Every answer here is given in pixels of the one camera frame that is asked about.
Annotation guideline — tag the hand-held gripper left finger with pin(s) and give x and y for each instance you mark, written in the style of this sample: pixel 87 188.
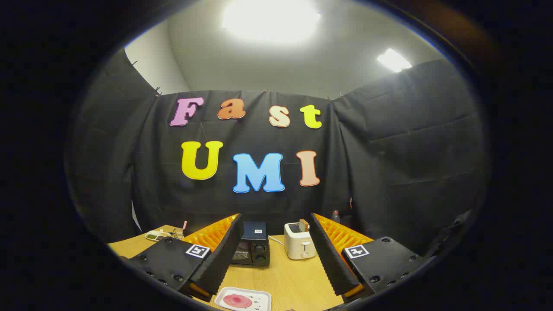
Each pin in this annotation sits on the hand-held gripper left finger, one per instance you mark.
pixel 222 255

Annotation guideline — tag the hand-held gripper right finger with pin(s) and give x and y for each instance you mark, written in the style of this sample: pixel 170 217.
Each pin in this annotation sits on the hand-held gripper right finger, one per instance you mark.
pixel 330 255

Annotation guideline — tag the black toaster oven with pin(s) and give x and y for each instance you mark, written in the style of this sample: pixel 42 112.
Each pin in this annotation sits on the black toaster oven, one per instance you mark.
pixel 255 249

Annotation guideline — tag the pink ham slice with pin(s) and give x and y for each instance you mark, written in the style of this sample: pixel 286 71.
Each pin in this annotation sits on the pink ham slice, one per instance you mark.
pixel 237 301

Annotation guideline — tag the white square plate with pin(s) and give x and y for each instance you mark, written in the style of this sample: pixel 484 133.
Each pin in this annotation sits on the white square plate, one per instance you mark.
pixel 259 297

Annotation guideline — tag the white pop-up toaster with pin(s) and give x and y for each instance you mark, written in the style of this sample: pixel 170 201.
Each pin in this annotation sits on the white pop-up toaster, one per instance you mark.
pixel 298 246

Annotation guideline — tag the clear plastic water bottle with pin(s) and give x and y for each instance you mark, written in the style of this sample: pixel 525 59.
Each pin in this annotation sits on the clear plastic water bottle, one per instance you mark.
pixel 335 217

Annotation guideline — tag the brown bread slice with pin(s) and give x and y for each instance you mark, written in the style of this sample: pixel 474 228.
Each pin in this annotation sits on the brown bread slice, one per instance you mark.
pixel 303 225

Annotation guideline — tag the clear utensil holder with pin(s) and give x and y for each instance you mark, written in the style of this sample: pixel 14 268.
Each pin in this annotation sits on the clear utensil holder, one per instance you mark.
pixel 177 233

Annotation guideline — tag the white divided bean dish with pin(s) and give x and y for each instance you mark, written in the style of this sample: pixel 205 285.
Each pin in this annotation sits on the white divided bean dish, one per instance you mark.
pixel 156 236

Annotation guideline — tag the black backdrop cloth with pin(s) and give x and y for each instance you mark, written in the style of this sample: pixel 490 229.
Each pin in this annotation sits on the black backdrop cloth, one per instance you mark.
pixel 367 172

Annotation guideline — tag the small ceiling light panel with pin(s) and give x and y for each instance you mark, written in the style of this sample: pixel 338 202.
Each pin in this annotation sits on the small ceiling light panel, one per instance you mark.
pixel 394 60

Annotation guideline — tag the large ceiling light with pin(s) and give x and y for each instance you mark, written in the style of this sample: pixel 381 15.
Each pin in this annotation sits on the large ceiling light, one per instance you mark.
pixel 270 19

